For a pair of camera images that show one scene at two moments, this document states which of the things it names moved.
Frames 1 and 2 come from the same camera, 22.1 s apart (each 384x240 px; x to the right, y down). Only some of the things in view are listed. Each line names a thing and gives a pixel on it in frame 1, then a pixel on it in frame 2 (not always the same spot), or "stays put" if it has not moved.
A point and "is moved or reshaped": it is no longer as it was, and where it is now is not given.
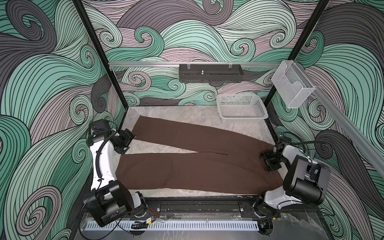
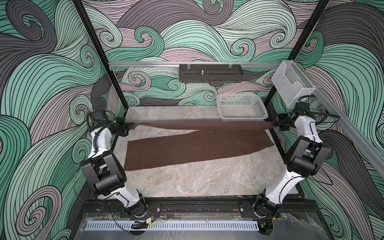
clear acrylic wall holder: [293, 87] stays put
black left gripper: [127, 136] to [124, 126]
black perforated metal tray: [210, 73] stays put
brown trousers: [207, 160] is moved or reshaped
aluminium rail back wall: [187, 64] stays put
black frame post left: [102, 53] stays put
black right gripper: [270, 167] to [279, 119]
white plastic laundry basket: [240, 108] stays put
